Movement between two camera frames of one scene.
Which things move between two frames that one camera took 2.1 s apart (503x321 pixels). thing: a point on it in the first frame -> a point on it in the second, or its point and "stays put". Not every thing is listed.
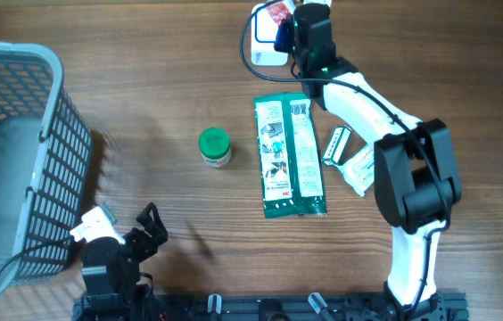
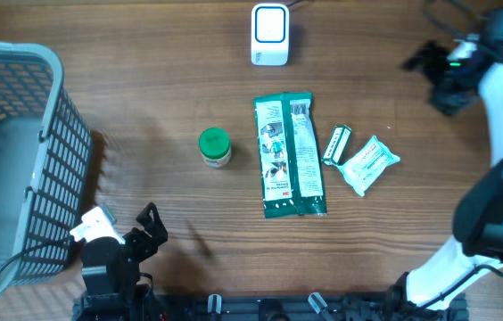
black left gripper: [148, 247] stays put
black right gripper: [281, 39] -> [451, 100]
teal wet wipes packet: [359, 173] stays put
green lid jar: [215, 146] stays put
